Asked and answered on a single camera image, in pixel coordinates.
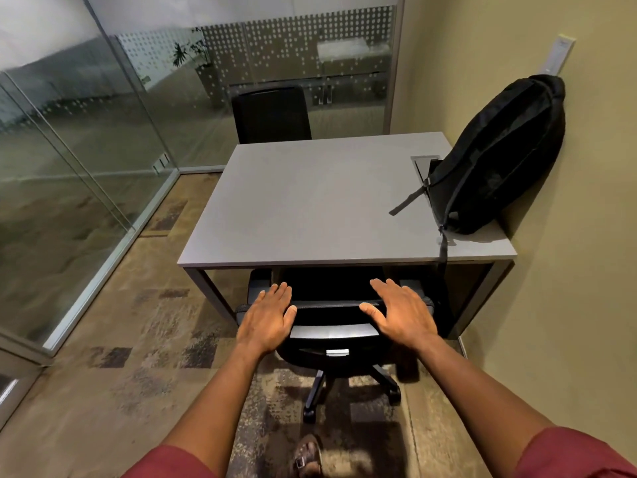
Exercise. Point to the grey desk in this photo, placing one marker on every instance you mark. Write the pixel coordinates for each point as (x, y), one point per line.
(323, 204)

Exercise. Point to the white wall switch plate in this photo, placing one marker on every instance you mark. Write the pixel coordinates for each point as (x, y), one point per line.
(558, 53)

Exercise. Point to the person's right forearm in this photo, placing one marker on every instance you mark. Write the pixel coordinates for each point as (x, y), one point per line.
(477, 398)

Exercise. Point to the person's left red sleeve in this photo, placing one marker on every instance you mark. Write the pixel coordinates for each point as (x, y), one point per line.
(166, 465)

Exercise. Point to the person's left forearm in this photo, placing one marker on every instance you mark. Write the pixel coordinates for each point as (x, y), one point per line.
(219, 408)

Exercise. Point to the person's left hand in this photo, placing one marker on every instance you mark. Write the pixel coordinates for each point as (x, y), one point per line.
(263, 326)

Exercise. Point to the black mesh-back chair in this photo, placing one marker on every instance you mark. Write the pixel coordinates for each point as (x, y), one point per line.
(271, 114)

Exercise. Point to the person's left little finger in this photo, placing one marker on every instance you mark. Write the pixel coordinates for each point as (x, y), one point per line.
(248, 312)

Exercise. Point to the brown sandal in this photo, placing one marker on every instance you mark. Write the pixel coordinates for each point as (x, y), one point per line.
(307, 457)

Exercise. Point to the person's right red sleeve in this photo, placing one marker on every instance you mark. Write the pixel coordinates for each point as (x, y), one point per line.
(577, 455)

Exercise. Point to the person's left middle finger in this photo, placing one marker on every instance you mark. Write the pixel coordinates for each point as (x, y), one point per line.
(273, 295)

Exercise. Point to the person's red sleeve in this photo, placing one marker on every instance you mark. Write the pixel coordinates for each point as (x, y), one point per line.
(577, 455)
(166, 465)

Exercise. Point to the person's left thumb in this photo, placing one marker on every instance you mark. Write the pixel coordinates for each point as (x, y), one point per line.
(290, 316)

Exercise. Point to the person's right little finger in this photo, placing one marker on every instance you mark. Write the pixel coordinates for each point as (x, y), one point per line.
(422, 304)

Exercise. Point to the potted green plant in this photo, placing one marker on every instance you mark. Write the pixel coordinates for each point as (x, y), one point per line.
(199, 59)

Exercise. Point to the low grey cabinet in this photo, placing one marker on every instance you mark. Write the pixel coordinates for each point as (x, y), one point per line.
(308, 82)

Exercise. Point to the person's right thumb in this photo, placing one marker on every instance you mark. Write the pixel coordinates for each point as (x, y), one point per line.
(372, 312)

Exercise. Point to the black backpack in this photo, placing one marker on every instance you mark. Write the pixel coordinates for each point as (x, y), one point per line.
(497, 159)

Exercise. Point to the person's right middle finger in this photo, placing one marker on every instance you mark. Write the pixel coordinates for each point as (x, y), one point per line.
(394, 289)

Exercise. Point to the person's right hand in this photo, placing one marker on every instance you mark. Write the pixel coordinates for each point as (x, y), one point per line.
(405, 318)

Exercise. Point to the white box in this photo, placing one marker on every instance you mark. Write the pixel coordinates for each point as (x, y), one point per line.
(343, 48)

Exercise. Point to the black wheeled office chair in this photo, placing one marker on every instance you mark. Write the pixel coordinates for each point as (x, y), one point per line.
(331, 338)

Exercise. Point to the metal glass door fitting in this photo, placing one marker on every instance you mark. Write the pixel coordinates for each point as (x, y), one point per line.
(161, 163)

